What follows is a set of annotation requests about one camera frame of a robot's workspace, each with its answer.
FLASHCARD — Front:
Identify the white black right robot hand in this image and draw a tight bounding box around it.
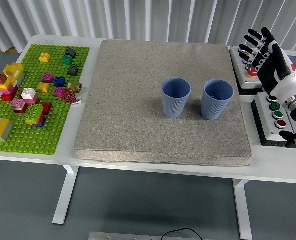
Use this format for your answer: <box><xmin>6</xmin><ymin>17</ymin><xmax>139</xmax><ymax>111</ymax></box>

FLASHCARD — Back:
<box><xmin>238</xmin><ymin>26</ymin><xmax>296</xmax><ymax>103</ymax></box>

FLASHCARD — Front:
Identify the blue ribbed cup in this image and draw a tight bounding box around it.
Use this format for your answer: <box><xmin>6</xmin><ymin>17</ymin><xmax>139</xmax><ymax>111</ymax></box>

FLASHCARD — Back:
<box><xmin>200</xmin><ymin>79</ymin><xmax>235</xmax><ymax>121</ymax></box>
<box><xmin>161</xmin><ymin>77</ymin><xmax>192</xmax><ymax>119</ymax></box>

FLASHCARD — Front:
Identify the grey emergency-stop button box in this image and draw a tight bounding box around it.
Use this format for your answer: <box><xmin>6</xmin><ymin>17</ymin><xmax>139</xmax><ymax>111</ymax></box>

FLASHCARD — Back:
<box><xmin>229</xmin><ymin>46</ymin><xmax>264</xmax><ymax>90</ymax></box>

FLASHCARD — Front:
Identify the grey four-button control box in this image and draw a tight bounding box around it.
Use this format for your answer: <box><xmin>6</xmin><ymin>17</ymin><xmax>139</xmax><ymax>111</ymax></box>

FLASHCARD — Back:
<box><xmin>250</xmin><ymin>91</ymin><xmax>293</xmax><ymax>147</ymax></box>

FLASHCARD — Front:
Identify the grey-brown fabric mat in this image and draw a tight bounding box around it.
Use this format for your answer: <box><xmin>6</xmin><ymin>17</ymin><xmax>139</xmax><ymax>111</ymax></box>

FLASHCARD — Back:
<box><xmin>74</xmin><ymin>39</ymin><xmax>254</xmax><ymax>168</ymax></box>

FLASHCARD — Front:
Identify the white table leg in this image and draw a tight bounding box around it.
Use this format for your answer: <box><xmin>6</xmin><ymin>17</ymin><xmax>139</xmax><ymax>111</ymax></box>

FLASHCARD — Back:
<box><xmin>52</xmin><ymin>164</ymin><xmax>80</xmax><ymax>225</ymax></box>
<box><xmin>232</xmin><ymin>178</ymin><xmax>253</xmax><ymax>240</ymax></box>

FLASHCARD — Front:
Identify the white pleated curtain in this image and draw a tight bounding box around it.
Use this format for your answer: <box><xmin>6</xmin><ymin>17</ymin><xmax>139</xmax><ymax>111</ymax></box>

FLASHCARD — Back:
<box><xmin>0</xmin><ymin>0</ymin><xmax>296</xmax><ymax>53</ymax></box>

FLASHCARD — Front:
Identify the brass valve red handwheel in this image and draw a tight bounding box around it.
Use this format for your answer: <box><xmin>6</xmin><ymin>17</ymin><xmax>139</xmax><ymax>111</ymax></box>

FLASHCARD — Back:
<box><xmin>60</xmin><ymin>80</ymin><xmax>83</xmax><ymax>104</ymax></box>

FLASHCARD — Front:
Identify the dark grey curved brick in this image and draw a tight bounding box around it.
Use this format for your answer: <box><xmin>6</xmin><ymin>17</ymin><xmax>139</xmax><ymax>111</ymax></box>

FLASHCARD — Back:
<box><xmin>67</xmin><ymin>64</ymin><xmax>79</xmax><ymax>77</ymax></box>
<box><xmin>64</xmin><ymin>47</ymin><xmax>78</xmax><ymax>59</ymax></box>

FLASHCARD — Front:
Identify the green toy brick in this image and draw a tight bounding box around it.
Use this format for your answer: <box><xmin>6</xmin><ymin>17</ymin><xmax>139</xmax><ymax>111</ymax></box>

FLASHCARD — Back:
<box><xmin>61</xmin><ymin>54</ymin><xmax>74</xmax><ymax>66</ymax></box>

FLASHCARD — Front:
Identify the blue toy brick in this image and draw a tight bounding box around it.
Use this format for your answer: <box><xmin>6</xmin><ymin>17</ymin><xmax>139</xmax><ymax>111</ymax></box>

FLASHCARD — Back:
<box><xmin>53</xmin><ymin>76</ymin><xmax>66</xmax><ymax>88</ymax></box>

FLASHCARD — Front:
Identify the magenta toy brick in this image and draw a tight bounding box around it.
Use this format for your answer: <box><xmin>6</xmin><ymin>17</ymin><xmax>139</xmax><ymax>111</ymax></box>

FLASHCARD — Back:
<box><xmin>53</xmin><ymin>86</ymin><xmax>66</xmax><ymax>98</ymax></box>
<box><xmin>41</xmin><ymin>72</ymin><xmax>55</xmax><ymax>84</ymax></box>

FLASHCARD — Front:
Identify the yellow toy brick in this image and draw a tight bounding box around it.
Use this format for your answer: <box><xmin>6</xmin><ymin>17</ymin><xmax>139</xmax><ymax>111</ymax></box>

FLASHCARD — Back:
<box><xmin>37</xmin><ymin>82</ymin><xmax>51</xmax><ymax>94</ymax></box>
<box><xmin>39</xmin><ymin>52</ymin><xmax>52</xmax><ymax>63</ymax></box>

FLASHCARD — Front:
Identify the red toy brick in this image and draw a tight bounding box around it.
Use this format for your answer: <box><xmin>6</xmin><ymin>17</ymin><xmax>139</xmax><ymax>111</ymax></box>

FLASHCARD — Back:
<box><xmin>39</xmin><ymin>102</ymin><xmax>53</xmax><ymax>116</ymax></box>

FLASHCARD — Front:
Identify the green orange blue brick stack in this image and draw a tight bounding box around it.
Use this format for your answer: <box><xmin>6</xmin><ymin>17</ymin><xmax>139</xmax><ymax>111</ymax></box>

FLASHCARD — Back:
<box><xmin>24</xmin><ymin>103</ymin><xmax>47</xmax><ymax>128</ymax></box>

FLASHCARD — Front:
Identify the white pink brick stack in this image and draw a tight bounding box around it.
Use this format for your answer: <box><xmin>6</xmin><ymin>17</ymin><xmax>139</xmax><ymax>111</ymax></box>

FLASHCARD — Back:
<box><xmin>20</xmin><ymin>87</ymin><xmax>41</xmax><ymax>105</ymax></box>

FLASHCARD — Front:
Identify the green studded baseplate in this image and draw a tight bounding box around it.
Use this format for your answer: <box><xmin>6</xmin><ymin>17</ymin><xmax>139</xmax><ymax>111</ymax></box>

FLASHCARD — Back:
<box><xmin>0</xmin><ymin>44</ymin><xmax>91</xmax><ymax>156</ymax></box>

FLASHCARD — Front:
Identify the pink dark red brick stack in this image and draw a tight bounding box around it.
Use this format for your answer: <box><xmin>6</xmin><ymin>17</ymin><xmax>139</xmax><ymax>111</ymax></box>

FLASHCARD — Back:
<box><xmin>10</xmin><ymin>98</ymin><xmax>29</xmax><ymax>115</ymax></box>

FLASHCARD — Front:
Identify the yellow brown red brick tower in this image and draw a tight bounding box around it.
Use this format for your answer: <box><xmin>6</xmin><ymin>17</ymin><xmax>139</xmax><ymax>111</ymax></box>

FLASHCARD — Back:
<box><xmin>0</xmin><ymin>62</ymin><xmax>26</xmax><ymax>102</ymax></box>

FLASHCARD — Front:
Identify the blue yellow grey brick stack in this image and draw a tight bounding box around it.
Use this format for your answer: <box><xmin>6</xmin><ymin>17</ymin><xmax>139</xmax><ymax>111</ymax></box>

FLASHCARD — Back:
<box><xmin>0</xmin><ymin>112</ymin><xmax>13</xmax><ymax>143</ymax></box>

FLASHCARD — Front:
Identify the black cable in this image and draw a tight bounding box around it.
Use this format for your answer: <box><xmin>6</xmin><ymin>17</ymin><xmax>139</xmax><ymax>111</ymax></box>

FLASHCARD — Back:
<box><xmin>161</xmin><ymin>227</ymin><xmax>203</xmax><ymax>240</ymax></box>

